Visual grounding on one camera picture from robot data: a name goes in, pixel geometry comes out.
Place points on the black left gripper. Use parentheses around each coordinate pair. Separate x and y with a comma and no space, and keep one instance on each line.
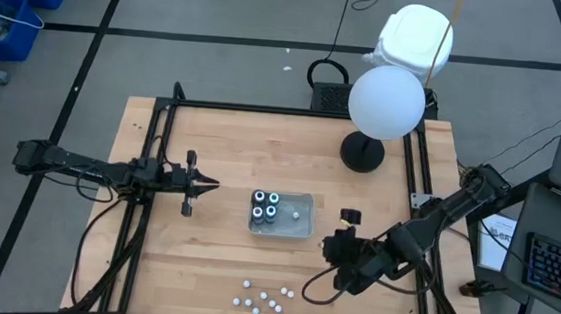
(176,179)

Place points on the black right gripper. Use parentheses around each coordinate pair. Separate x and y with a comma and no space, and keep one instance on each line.
(368,259)

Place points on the small white-capped dropper bottle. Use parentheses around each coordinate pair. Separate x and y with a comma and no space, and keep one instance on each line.
(248,302)
(236,301)
(295,215)

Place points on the large black food coloring bottle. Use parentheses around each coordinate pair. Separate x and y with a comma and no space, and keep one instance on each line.
(259,196)

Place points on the small coral red dropper bottle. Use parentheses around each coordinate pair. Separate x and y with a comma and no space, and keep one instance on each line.
(290,293)

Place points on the small red yellow-label dropper bottle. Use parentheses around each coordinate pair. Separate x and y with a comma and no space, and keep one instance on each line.
(283,290)

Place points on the large green food coloring bottle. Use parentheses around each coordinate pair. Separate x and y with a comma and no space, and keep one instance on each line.
(273,198)

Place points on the large blue food coloring bottle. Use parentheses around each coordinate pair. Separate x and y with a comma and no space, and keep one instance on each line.
(270,211)

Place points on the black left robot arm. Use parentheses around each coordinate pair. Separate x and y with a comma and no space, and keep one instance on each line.
(59,159)

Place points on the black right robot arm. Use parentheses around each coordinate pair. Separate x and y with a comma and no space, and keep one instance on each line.
(447,210)

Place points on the grey plastic tray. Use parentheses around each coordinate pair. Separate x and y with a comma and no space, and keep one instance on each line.
(295,228)

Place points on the small red white-label dropper bottle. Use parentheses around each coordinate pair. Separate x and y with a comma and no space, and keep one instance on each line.
(278,308)

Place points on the small black dropper bottle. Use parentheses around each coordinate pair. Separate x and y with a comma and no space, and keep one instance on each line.
(263,295)

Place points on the black perforated box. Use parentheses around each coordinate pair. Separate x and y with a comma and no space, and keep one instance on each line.
(330,98)

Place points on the white globe lamp black base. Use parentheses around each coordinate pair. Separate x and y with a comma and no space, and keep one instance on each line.
(385,102)

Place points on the white printed paper sheet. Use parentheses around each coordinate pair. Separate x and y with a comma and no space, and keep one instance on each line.
(494,244)

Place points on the grey desk with keyboard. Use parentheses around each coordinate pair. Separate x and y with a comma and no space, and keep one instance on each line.
(547,213)

